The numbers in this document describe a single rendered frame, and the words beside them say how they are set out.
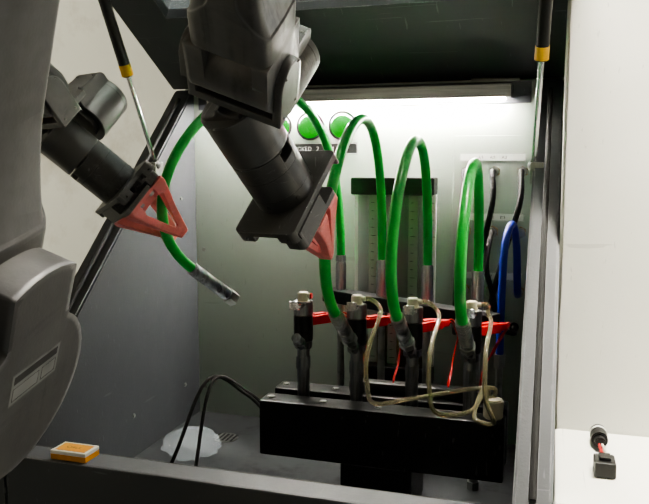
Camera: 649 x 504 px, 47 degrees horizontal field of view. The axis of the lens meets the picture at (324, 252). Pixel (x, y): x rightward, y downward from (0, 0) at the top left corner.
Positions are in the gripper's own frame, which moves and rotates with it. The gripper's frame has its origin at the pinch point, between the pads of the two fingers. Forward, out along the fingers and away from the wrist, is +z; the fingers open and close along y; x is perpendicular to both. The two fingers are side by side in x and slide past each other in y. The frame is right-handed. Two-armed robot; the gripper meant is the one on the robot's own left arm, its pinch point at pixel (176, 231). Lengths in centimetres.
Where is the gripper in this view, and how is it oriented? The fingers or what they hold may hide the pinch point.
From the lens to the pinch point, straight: 98.6
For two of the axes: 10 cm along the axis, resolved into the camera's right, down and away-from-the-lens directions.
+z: 7.1, 6.1, 3.5
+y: -5.2, 1.2, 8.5
